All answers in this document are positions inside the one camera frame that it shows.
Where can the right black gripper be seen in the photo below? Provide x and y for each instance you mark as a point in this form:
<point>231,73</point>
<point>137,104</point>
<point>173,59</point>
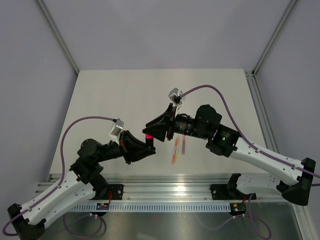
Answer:
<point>158,127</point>

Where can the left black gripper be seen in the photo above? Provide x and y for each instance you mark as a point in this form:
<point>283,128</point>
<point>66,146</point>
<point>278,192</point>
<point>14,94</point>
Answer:
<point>128,142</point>

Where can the pink cap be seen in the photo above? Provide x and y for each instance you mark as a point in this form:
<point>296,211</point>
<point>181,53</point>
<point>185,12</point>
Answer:
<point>148,136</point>

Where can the yellow highlighter pen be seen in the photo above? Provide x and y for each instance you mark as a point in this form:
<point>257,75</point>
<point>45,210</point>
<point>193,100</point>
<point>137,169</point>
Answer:
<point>176,150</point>

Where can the thin red pen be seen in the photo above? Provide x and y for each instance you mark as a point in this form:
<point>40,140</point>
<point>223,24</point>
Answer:
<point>174,152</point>

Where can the grey purple marker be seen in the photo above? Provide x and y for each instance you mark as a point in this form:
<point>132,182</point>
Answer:
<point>183,146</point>

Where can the black pink highlighter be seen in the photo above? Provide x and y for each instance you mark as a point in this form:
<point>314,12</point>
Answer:
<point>149,142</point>

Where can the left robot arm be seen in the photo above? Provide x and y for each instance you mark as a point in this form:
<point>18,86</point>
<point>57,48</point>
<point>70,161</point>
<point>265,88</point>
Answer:
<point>83,181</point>

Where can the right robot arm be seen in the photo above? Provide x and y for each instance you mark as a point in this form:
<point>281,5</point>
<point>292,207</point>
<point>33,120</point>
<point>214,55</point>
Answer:
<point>289,178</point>

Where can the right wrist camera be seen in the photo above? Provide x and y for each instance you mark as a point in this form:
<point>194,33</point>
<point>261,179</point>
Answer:
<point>175,95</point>

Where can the aluminium mounting rail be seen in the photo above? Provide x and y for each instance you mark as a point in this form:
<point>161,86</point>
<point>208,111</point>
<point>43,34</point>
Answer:
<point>193,187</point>

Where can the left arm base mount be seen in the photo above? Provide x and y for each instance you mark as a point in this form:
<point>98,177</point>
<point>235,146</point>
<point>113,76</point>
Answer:
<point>114,192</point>

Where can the white slotted cable duct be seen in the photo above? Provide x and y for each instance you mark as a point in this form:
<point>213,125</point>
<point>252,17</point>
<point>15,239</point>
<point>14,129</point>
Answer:
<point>156,207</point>

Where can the aluminium side rail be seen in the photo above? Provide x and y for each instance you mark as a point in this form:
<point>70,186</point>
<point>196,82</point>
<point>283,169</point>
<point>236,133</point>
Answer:
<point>260,108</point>

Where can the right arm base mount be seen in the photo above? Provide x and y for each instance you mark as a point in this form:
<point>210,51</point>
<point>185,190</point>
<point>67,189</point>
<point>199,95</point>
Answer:
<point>237,200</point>

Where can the aluminium frame post left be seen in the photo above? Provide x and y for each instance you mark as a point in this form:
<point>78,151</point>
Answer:
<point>53,27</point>

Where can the aluminium frame post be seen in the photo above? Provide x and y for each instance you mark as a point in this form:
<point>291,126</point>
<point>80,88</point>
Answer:
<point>53,27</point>
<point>276,33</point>

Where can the aluminium frame post right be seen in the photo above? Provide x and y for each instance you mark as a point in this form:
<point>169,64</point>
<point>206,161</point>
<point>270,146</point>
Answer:
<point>276,33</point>

